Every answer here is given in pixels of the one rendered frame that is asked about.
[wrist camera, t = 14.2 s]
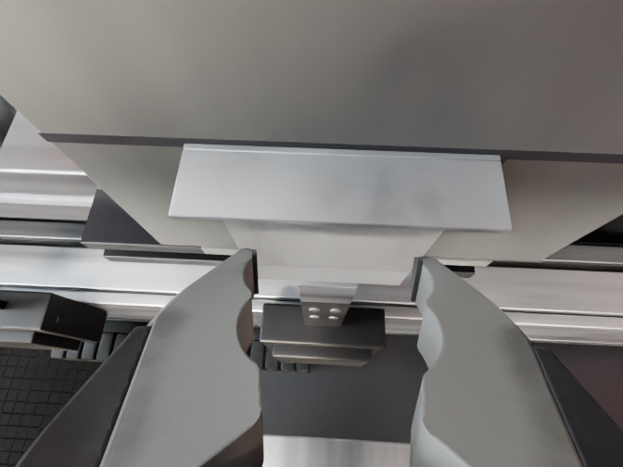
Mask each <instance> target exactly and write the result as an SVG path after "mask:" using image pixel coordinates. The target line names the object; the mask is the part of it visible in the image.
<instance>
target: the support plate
mask: <svg viewBox="0 0 623 467"><path fill-rule="evenodd" d="M0 95H1V96H2V97H4V99H5V100H6V101H7V102H8V103H9V104H10V105H12V106H13V107H14V108H15V109H16V110H17V111H18V112H19V113H20V114H21V115H22V116H23V117H24V118H26V119H27V120H28V121H29V122H30V123H31V124H32V125H33V126H34V127H35V128H36V129H37V130H39V131H40V132H41V133H68V134H94V135H119V136H144V137H170V138H195V139H220V140H245V141H270V142H296V143H321V144H346V145H395V146H421V147H446V148H471V149H496V150H521V151H546V152H571V153H597V154H622V155H623V0H0ZM51 143H53V142H51ZM53 144H54V145H55V146H56V147H57V148H58V149H59V150H60V151H61V152H62V153H63V154H64V155H66V156H67V157H68V158H69V159H70V160H71V161H72V162H73V163H74V164H75V165H76V166H77V167H78V168H80V169H81V170H82V171H83V172H84V173H85V174H86V175H87V176H88V177H89V178H90V179H91V180H93V181H94V182H95V183H96V184H97V185H98V186H99V187H100V188H101V189H102V190H103V191H104V192H105V193H107V194H108V195H109V196H110V197H111V198H112V199H113V200H114V201H115V202H116V203H117V204H118V205H120V206H121V207H122V208H123V209H124V210H125V211H126V212H127V213H128V214H129V215H130V216H131V217H132V218H134V219H135V220H136V221H137V222H138V223H139V224H140V225H141V226H142V227H143V228H144V229H145V230H147V231H148V232H149V233H150V234H151V235H152V236H153V237H154V238H155V239H156V240H157V241H158V242H159V243H161V244H162V245H174V246H214V247H234V248H238V247H237V245H236V244H235V241H234V239H233V237H232V236H231V235H230V233H229V231H228V229H227V227H226V226H225V224H224V222H223V221H202V220H179V219H171V217H170V216H169V212H170V208H171V203H172V196H173V191H174V187H175V183H176V178H177V174H178V170H179V166H180V161H181V156H182V153H183V149H182V148H181V147H176V146H151V145H102V144H78V143H53ZM502 172H503V178H504V183H505V189H506V194H507V200H508V206H509V211H510V217H511V223H512V228H513V230H512V231H511V232H510V233H482V232H460V231H443V232H442V234H441V235H440V236H439V237H438V239H437V240H436V241H435V242H434V244H433V245H432V246H431V247H430V248H429V249H428V250H427V252H426V253H425V254H424V255H423V257H441V258H462V259H502V260H523V261H541V260H542V259H545V258H547V257H549V256H550V255H551V254H553V253H555V252H556V251H558V250H560V249H562V248H563V247H565V246H568V245H569V244H571V243H573V242H575V241H577V240H578V239H580V238H581V237H583V236H584V235H586V234H589V233H590V232H592V231H594V230H596V229H598V228H599V227H601V226H603V225H605V224H606V223H608V222H610V221H611V220H613V219H615V218H617V217H618V216H620V215H622V214H623V164H619V163H595V162H570V161H546V160H521V159H507V160H506V161H505V162H504V163H503V165H502Z"/></svg>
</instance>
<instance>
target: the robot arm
mask: <svg viewBox="0 0 623 467"><path fill-rule="evenodd" d="M258 293H259V281H258V261H257V250H256V249H250V248H242V249H240V250H238V251H237V252H236V253H234V255H232V256H231V257H229V258H228V259H226V260H225V261H223V262H222V263H220V264H219V265H217V266H216V267H215V268H213V269H212V270H210V271H208V272H207V273H206V274H204V275H203V276H201V277H200V278H198V279H197V280H196V281H194V282H193V283H191V284H190V285H189V286H188V287H186V288H185V289H183V290H182V291H181V292H180V293H178V294H177V295H176V296H175V297H174V298H172V299H171V300H170V301H169V302H168V303H167V304H166V305H165V306H164V307H163V308H162V309H161V310H160V312H159V313H158V314H157V315H156V316H155V317H154V319H153V320H152V321H151V322H150V323H149V324H148V325H147V326H138V327H134V329H133V330H132V331H131V332H130V333H129V334H128V335H127V337H126V338H125V339H124V340H123V341H122V342H121V343H120V344H119V346H118V347H117V348H116V349H115V350H114V351H113V352H112V353H111V354H110V356H109V357H108V358H107V359H106V360H105V361H104V362H103V364H102V365H101V366H100V367H99V368H98V369H97V370H96V371H95V373H94V374H93V375H92V376H91V377H90V378H89V379H88V380H87V382H86V383H85V384H84V385H83V386H82V387H81V388H80V389H79V391H78V392H77V393H76V394H75V395H74V396H73V397H72V398H71V399H70V401H69V402H68V403H67V404H66V405H65V406H64V407H63V409H62V410H61V411H60V412H59V413H58V414H57V415H56V416H55V418H54V419H53V420H52V421H51V422H50V423H49V424H48V425H47V427H46V428H45V429H44V430H43V432H42V433H41V434H39V435H38V437H37V438H36V439H35V440H34V441H33V443H32V444H31V446H30V447H29V448H28V449H27V451H26V452H25V453H24V455H23V456H22V457H21V459H20V460H19V462H18V463H17V464H16V466H15V467H262V465H263V462H264V447H263V430H262V412H261V382H260V370H259V367H258V365H257V364H256V363H255V362H254V361H253V360H252V359H251V358H250V357H249V356H248V354H247V353H246V352H247V350H248V347H249V346H250V344H251V343H252V341H253V339H254V331H253V316H252V299H253V297H254V295H256V294H258ZM411 301H412V302H415V305H416V307H417V308H419V310H420V312H421V314H422V316H423V320H422V323H421V328H420V333H419V337H418V341H417V348H418V350H419V352H420V353H421V355H422V356H423V358H424V360H425V361H426V365H427V367H428V371H427V372H426V373H425V374H424V376H423V379H422V383H421V387H420V391H419V395H418V399H417V403H416V407H415V412H414V416H413V423H412V427H411V450H410V467H623V430H622V429H621V428H620V427H619V426H618V425H617V424H616V422H615V421H614V420H613V419H612V418H611V417H610V416H609V415H608V413H607V412H606V411H605V410H604V409H603V408H602V407H601V406H600V404H599V403H598V402H597V401H596V400H595V399H594V398H593V397H592V395H591V394H590V393H589V392H588V391H587V390H586V389H585V388H584V386H583V385H582V384H581V383H580V382H579V381H578V380H577V379H576V377H575V376H574V375H573V374H572V373H571V372H570V371H569V370H568V368H567V367H566V366H565V365H564V364H563V363H562V362H561V361H560V360H559V359H558V358H557V357H556V356H555V355H554V354H553V352H552V351H551V350H550V349H549V348H545V347H535V346H534V345H533V343H532V342H531V341H530V340H529V339H528V337H527V336H526V335H525V334H524V333H523V332H522V331H521V330H520V328H519V327H518V326H517V325H516V324H515V323H514V322H513V321H512V320H511V319H510V318H509V317H508V316H507V315H506V314H505V313H504V312H503V311H502V310H501V309H500V308H498V307H497V306H496V305H495V304H494V303H493V302H492V301H490V300H489V299H488V298H487V297H485V296H484V295H482V294H481V293H480V292H478V291H477V290H476V289H475V288H474V287H473V286H471V285H470V284H468V283H467V282H466V281H464V280H463V279H462V278H460V277H459V276H458V275H456V274H455V273H454V272H452V271H451V270H449V269H448V268H447V267H446V266H444V265H443V264H442V263H440V262H439V261H438V260H436V259H433V258H430V257H419V258H418V257H414V261H413V277H412V294H411Z"/></svg>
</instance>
